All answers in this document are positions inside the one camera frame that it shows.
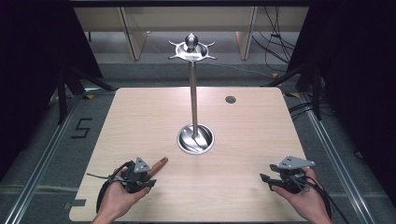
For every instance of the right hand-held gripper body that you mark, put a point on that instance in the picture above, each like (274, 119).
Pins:
(291, 179)

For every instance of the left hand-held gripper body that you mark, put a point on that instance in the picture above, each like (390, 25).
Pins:
(136, 179)

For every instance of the person's left hand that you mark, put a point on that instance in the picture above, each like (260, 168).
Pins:
(115, 197)

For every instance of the person's right hand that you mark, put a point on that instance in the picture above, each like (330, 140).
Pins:
(306, 202)

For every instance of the round grey table grommet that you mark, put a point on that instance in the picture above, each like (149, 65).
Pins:
(230, 99)

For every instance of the black metal stand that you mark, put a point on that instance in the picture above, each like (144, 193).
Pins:
(62, 99)
(317, 93)

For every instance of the tall steel utensil stand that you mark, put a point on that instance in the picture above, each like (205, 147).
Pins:
(193, 93)

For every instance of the black curtain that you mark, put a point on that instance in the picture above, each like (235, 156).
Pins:
(358, 77)
(31, 62)

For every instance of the aluminium floor rail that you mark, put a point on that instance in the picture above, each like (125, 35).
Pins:
(40, 161)
(336, 161)

